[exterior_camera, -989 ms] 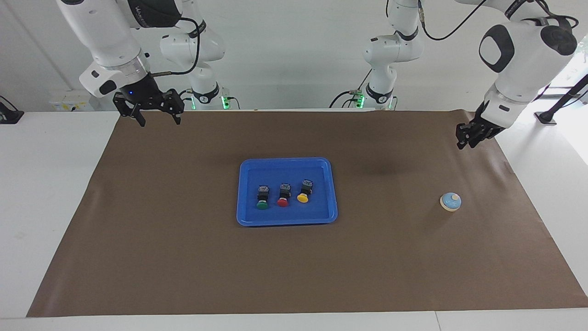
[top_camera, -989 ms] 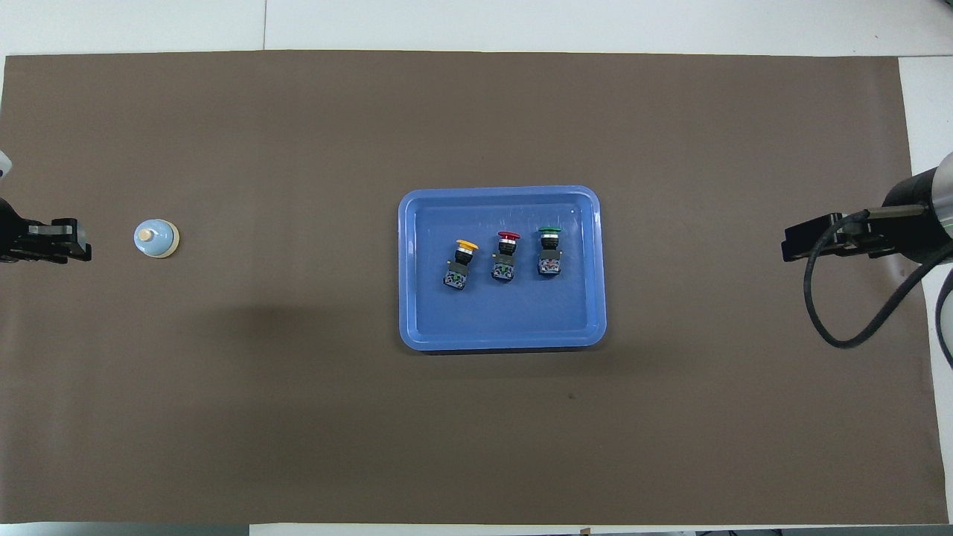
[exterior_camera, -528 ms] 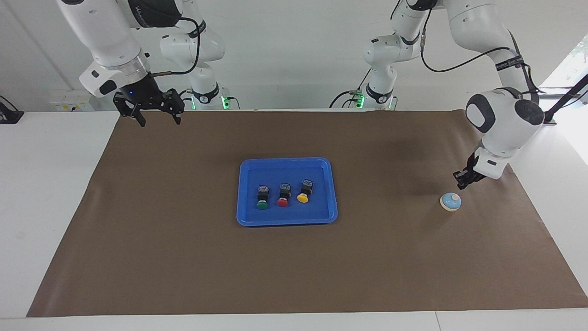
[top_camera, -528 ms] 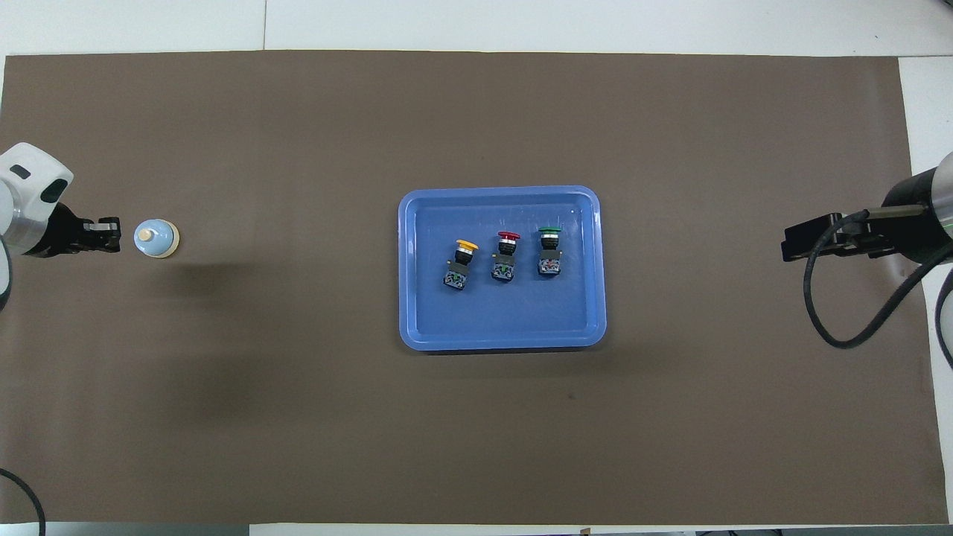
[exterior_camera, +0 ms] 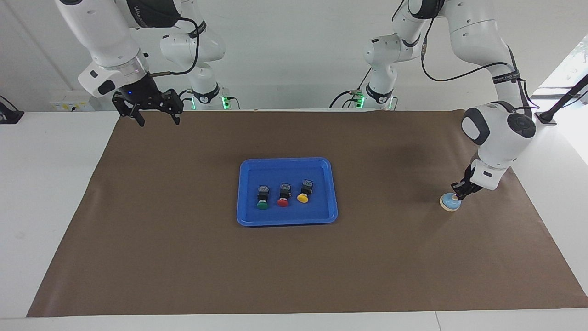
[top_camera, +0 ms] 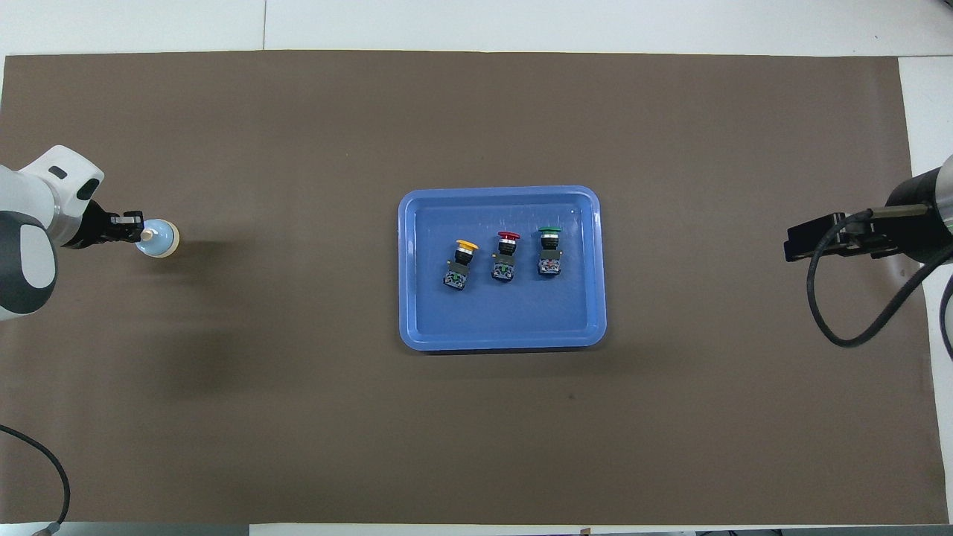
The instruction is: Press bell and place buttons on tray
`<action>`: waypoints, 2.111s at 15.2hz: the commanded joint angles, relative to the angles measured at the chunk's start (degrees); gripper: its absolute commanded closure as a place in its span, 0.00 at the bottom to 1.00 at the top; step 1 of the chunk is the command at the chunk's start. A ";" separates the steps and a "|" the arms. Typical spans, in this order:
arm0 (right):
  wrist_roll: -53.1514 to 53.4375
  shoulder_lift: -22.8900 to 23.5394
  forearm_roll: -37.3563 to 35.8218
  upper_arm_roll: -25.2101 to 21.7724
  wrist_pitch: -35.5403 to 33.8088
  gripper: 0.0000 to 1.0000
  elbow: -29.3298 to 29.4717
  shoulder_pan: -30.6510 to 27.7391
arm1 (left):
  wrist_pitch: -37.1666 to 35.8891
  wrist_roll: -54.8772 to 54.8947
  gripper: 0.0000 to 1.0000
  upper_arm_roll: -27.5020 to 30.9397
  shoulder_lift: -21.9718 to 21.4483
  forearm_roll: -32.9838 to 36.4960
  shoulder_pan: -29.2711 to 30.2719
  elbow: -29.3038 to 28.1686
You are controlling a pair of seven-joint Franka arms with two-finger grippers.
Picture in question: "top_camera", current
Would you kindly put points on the red push button switch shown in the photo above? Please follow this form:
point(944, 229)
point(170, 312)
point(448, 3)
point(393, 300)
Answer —
point(505, 264)

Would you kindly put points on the yellow push button switch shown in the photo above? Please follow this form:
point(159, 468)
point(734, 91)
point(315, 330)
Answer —
point(459, 268)

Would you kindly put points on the green push button switch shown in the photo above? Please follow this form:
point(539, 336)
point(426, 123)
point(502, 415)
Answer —
point(550, 257)

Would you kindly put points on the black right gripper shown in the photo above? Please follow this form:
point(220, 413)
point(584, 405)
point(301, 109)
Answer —
point(912, 234)

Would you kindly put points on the blue plastic tray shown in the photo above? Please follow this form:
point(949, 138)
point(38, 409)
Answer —
point(521, 313)

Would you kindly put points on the brown table mat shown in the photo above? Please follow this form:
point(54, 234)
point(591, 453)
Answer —
point(298, 409)

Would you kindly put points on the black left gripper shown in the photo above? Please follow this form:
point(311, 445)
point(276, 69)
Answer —
point(95, 227)

